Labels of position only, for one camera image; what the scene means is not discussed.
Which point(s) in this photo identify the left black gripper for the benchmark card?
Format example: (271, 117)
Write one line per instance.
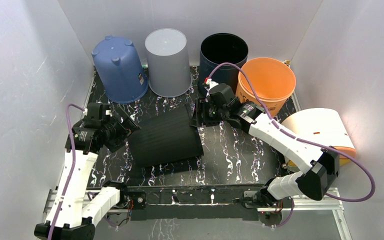
(127, 127)

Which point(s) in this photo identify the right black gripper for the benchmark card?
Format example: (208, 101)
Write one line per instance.
(199, 114)

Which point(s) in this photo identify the large black bucket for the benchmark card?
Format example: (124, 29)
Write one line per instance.
(165, 138)

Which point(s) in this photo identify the blue plastic bucket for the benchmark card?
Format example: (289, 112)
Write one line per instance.
(119, 67)

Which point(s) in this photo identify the grey plastic bucket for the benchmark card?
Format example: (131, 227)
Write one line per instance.
(168, 62)

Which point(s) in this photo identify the orange bucket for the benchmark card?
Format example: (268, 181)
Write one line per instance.
(273, 81)

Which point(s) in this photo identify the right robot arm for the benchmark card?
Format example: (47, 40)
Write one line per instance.
(317, 166)

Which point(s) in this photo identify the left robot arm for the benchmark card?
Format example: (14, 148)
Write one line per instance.
(75, 213)

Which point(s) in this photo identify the white and orange container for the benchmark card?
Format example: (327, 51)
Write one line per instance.
(323, 126)

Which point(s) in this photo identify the dark blue bucket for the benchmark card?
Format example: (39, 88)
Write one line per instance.
(221, 48)

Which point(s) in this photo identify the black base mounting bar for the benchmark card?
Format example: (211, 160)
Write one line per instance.
(220, 201)

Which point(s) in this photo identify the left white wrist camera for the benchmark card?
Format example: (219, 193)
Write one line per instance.
(96, 112)

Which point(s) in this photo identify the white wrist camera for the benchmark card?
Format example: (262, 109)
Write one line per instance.
(96, 112)
(208, 85)

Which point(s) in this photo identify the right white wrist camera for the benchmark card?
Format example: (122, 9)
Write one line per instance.
(208, 85)

